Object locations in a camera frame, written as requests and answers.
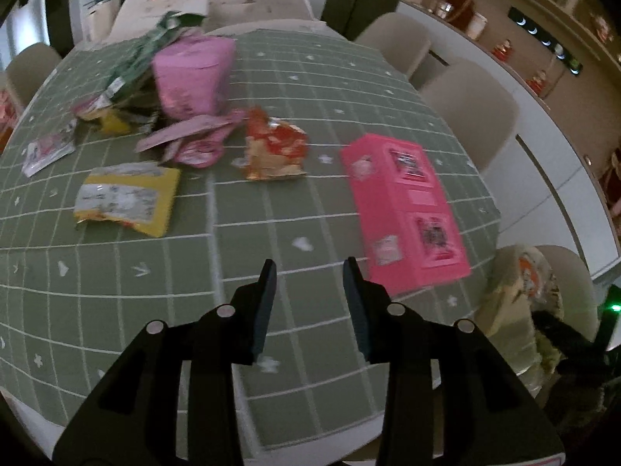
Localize translucent plastic bag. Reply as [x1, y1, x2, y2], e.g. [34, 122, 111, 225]
[478, 244, 567, 386]

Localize black strip with lights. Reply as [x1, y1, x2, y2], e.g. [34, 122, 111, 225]
[508, 6, 584, 77]

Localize light pink wrapper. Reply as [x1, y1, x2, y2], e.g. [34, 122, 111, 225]
[137, 111, 248, 152]

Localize white sideboard cabinet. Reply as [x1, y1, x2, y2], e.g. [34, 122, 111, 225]
[397, 0, 621, 280]

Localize bright pink box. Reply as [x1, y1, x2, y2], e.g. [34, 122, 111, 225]
[340, 133, 471, 297]

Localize yellow snack bag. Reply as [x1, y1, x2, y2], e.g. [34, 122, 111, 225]
[74, 162, 182, 238]

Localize pink and orange packages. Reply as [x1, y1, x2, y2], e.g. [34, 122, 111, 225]
[0, 88, 21, 151]

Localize small yellow wrapper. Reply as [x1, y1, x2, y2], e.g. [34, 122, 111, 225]
[73, 97, 161, 137]

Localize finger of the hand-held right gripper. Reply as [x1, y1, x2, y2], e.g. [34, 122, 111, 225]
[533, 311, 601, 357]

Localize red gold snack bag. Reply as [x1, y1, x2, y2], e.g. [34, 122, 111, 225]
[243, 107, 309, 183]

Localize white cup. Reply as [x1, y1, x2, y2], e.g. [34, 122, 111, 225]
[467, 12, 489, 40]

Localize green snack wrapper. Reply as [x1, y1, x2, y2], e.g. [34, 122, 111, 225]
[104, 12, 205, 108]

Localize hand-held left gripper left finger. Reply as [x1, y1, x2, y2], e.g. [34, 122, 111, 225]
[52, 258, 278, 466]

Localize lilac pink carton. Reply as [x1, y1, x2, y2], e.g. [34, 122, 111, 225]
[152, 35, 237, 120]

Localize pink snack packet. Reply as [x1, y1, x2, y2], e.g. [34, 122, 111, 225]
[167, 133, 228, 169]

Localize green grid tablecloth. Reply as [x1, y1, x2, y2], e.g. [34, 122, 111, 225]
[0, 26, 503, 463]

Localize small white pink packet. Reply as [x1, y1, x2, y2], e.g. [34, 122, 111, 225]
[21, 121, 78, 178]

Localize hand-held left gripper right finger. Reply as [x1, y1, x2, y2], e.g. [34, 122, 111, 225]
[342, 256, 566, 466]

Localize glass jar with red contents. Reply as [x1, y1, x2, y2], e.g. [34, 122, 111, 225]
[426, 0, 475, 25]

